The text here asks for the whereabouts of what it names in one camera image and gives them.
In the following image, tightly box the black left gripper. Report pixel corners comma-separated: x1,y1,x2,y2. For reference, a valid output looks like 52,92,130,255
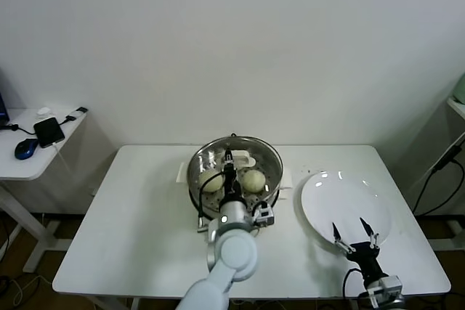
220,147,243,203

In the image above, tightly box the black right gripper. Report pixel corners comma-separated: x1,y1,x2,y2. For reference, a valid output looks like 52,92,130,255
331,217,387,282

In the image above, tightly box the white steamed baozi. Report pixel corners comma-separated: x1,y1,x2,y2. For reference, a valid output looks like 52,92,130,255
198,171,224,194
242,170,266,194

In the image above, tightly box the round glass pot lid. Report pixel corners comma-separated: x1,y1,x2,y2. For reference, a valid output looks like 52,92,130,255
187,136,283,215

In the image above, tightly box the steel steamer basket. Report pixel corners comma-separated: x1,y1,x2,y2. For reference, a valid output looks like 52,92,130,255
177,136,294,219

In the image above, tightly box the white round plate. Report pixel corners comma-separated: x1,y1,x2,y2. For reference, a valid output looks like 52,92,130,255
300,170,393,253

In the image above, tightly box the white shelf board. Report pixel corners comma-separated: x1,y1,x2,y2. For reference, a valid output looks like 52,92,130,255
446,97,465,122

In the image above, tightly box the pale green object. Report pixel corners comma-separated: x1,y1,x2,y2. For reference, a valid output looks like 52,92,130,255
453,73,465,105

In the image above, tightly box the black smartphone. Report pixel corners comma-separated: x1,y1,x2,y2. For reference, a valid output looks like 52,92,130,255
33,116,66,148

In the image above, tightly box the blue computer mouse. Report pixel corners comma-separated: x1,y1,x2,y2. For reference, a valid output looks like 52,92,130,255
14,138,39,160

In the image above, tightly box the white side table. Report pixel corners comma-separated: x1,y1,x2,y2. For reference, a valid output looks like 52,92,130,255
0,107,89,274

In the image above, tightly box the dark laptop screen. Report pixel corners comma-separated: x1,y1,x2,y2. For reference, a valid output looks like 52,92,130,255
0,68,9,126

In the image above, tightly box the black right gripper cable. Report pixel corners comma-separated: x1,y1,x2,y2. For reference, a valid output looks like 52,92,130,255
342,267,365,300

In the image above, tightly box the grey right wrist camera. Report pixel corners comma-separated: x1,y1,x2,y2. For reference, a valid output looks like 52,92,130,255
365,275,403,302

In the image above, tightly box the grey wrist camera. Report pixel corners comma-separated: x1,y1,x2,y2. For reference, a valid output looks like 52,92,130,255
365,275,403,302
253,202,276,227

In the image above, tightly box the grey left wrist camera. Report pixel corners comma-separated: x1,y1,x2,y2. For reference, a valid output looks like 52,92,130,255
253,202,276,227

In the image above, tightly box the black power cable with plug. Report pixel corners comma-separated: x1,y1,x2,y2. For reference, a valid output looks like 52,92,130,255
413,139,465,216

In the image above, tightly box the black cable with silver adapter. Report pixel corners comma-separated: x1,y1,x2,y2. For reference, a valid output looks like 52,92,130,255
60,106,88,125

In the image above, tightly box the white charging cable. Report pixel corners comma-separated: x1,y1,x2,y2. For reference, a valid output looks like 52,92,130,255
52,142,73,177

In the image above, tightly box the thin black desk cable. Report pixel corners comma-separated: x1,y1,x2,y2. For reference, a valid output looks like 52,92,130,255
0,123,36,136

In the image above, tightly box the white floor cable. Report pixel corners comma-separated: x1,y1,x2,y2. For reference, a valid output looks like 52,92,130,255
10,274,50,306

